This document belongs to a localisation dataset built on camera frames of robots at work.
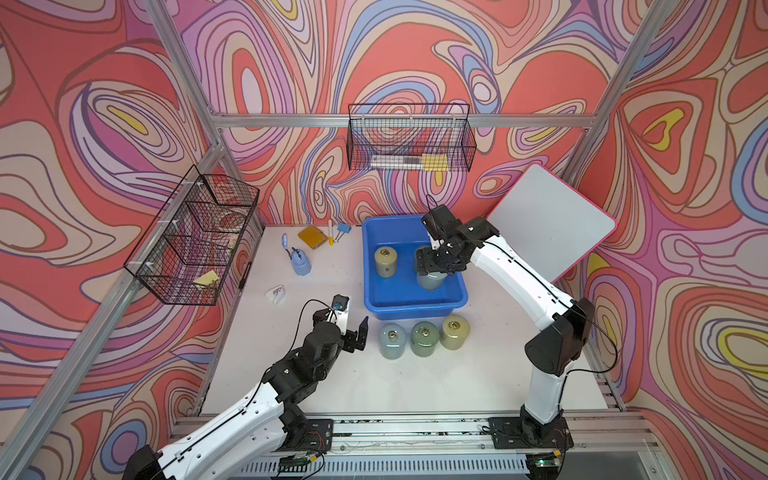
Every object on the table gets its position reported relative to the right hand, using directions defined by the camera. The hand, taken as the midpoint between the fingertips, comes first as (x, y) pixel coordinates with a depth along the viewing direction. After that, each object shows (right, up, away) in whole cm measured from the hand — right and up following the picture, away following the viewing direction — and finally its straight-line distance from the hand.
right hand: (435, 272), depth 82 cm
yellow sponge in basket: (-58, -1, -10) cm, 58 cm away
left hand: (-22, -11, -4) cm, 25 cm away
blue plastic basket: (-9, -9, +17) cm, 21 cm away
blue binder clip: (-32, +16, +38) cm, 52 cm away
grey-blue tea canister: (-12, -19, -1) cm, 22 cm away
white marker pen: (-36, +13, +34) cm, 51 cm away
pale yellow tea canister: (-14, +4, +17) cm, 22 cm away
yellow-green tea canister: (+6, -16, +1) cm, 17 cm away
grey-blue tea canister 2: (-1, -2, -2) cm, 3 cm away
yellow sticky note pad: (-43, +12, +34) cm, 56 cm away
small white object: (-51, -8, +17) cm, 54 cm away
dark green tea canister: (-3, -18, 0) cm, 19 cm away
